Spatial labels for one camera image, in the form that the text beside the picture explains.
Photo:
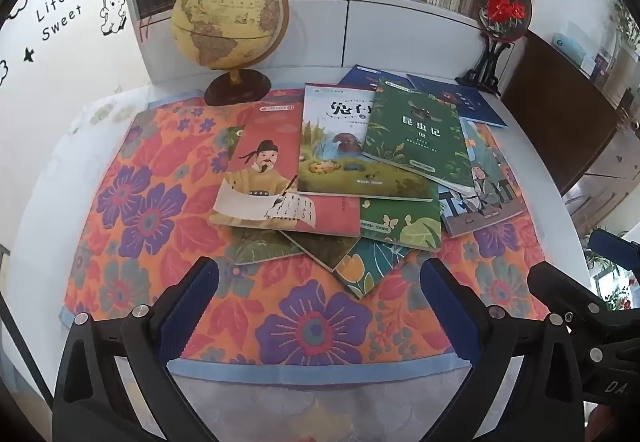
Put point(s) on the red poet picture book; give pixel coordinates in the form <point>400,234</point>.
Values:
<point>260,172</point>

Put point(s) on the brown wooden cabinet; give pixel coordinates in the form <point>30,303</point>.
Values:
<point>560,112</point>

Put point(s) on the antique yellow globe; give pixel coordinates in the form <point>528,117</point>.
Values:
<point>225,17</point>

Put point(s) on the wall decal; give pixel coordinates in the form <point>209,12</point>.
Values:
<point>60,17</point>

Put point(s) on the teal leafy book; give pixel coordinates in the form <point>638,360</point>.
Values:
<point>360,269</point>

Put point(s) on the blue eagle book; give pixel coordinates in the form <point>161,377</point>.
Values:
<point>365,77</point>

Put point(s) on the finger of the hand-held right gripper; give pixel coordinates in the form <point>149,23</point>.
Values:
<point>555,284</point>
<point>615,246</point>

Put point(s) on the round embroidered fan on stand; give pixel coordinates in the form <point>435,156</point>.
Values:
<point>502,7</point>

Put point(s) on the dark blue paperback book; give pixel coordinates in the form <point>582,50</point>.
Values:
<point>475,109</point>

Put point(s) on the light blue box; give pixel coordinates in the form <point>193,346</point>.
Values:
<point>570,49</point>

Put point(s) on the floral orange quilted mat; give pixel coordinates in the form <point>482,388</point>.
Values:
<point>150,222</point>

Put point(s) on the dark green beetle book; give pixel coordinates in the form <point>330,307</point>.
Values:
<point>415,142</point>

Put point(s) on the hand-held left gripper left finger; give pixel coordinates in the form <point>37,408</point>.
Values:
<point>185,307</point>

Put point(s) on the grey blue scholar book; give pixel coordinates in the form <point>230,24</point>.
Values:
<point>485,202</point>

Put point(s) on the potted plant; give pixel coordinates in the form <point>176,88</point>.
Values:
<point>625,22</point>

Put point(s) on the plain olive book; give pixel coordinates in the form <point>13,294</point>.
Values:
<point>320,247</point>

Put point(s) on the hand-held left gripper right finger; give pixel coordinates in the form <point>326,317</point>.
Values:
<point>450,312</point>

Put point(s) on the green leafy book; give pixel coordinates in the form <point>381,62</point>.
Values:
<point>400,222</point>

